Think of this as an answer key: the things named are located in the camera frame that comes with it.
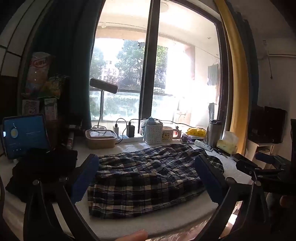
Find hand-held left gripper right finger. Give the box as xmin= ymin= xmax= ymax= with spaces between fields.
xmin=194 ymin=153 xmax=270 ymax=241

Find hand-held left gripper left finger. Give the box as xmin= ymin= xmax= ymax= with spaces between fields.
xmin=23 ymin=153 xmax=100 ymax=241

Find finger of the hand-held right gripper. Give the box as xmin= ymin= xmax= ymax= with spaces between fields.
xmin=236 ymin=159 xmax=263 ymax=174
xmin=254 ymin=152 xmax=277 ymax=164

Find blue plaid pants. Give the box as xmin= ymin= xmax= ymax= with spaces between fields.
xmin=87 ymin=143 xmax=224 ymax=219

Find person's right hand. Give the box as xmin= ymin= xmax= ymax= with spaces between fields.
xmin=266 ymin=192 xmax=296 ymax=210

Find person's left hand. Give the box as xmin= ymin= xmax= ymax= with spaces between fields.
xmin=114 ymin=229 xmax=148 ymax=241

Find pale yellow tissue pack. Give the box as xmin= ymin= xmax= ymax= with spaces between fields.
xmin=216 ymin=131 xmax=238 ymax=154

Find white tube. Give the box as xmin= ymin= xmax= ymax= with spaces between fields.
xmin=194 ymin=139 xmax=213 ymax=152

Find beige lidded lunch box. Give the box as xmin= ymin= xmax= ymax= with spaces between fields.
xmin=85 ymin=129 xmax=118 ymax=149

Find steel tumbler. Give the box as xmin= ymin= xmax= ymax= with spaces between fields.
xmin=206 ymin=119 xmax=222 ymax=148

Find black folded cloth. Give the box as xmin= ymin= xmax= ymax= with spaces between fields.
xmin=5 ymin=148 xmax=78 ymax=203

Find yellow packet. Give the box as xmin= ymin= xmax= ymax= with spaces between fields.
xmin=186 ymin=127 xmax=207 ymax=137

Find white power strip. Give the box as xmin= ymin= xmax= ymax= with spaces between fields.
xmin=116 ymin=134 xmax=144 ymax=143

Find cream bear print mug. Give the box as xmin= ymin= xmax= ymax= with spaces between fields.
xmin=162 ymin=126 xmax=181 ymax=141

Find white textured tablecloth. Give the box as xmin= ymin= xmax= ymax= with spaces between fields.
xmin=0 ymin=139 xmax=255 ymax=239

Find black charger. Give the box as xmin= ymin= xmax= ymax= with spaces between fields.
xmin=126 ymin=122 xmax=135 ymax=138

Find white perforated basket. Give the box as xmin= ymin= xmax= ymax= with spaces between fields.
xmin=143 ymin=123 xmax=163 ymax=144

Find tablet with blue screen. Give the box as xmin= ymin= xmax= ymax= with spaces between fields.
xmin=1 ymin=113 xmax=51 ymax=160

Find yellow curtain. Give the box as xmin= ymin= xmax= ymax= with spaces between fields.
xmin=214 ymin=0 xmax=249 ymax=145

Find small printed white box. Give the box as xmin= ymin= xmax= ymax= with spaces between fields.
xmin=22 ymin=99 xmax=40 ymax=115

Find hanging grey garment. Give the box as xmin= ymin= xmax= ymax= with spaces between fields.
xmin=207 ymin=64 xmax=220 ymax=86

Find red white snack bag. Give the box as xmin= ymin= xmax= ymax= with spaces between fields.
xmin=22 ymin=52 xmax=52 ymax=98

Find dark teal curtain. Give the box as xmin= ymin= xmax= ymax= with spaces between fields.
xmin=35 ymin=0 xmax=104 ymax=132

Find dark window frame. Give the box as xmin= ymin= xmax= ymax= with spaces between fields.
xmin=89 ymin=0 xmax=232 ymax=139

